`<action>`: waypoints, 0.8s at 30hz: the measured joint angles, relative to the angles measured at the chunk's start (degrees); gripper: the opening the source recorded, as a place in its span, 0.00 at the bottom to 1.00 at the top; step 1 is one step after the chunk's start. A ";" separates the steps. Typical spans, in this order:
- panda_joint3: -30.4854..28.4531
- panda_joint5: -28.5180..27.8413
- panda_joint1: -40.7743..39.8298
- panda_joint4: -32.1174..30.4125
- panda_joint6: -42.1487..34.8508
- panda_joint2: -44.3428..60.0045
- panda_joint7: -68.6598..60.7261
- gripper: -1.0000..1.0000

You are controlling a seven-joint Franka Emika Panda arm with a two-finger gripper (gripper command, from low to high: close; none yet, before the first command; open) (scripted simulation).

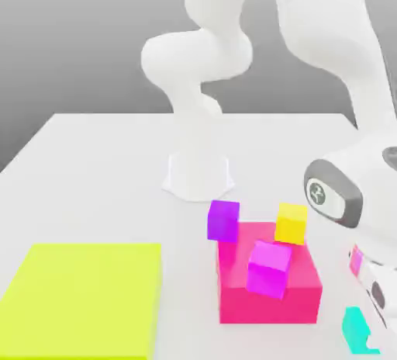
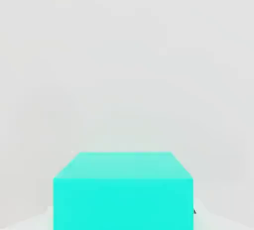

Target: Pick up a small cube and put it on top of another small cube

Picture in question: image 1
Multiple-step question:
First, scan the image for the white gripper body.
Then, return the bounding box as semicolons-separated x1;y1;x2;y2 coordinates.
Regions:
358;288;397;351

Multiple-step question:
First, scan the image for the small cyan cube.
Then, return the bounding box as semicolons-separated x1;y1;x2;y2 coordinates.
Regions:
341;306;381;355

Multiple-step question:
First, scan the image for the small magenta cube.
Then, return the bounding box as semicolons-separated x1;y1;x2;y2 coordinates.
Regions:
246;239;293;301

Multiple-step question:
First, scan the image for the small yellow cube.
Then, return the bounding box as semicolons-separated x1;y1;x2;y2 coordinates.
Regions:
274;202;309;246

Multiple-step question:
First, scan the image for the small purple cube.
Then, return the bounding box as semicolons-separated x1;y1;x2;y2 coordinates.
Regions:
206;199;240;243

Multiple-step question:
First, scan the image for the large pink box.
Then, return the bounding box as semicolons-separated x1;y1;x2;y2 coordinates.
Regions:
216;221;323;325

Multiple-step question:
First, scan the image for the large yellow-green box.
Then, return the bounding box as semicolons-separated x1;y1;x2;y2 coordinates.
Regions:
0;243;163;360

